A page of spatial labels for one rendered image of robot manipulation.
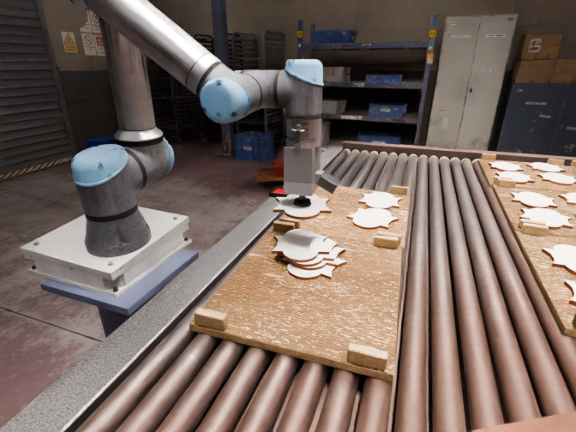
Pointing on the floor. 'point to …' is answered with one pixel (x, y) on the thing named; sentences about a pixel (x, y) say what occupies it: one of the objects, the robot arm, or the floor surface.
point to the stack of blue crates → (99, 141)
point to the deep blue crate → (254, 146)
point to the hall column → (224, 63)
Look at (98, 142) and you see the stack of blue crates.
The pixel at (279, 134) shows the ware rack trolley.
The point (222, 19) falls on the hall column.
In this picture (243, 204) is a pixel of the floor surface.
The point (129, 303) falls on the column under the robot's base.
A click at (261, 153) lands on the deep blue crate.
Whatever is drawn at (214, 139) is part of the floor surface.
